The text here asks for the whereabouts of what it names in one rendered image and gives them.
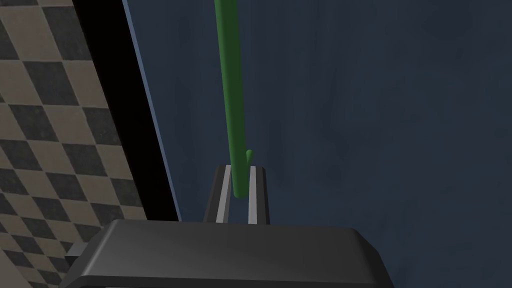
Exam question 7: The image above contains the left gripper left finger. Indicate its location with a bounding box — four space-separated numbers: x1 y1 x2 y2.
202 164 234 225

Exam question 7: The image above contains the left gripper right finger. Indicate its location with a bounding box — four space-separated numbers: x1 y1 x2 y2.
247 165 271 225

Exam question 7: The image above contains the green bar handle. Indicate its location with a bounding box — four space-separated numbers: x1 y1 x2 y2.
213 0 255 200

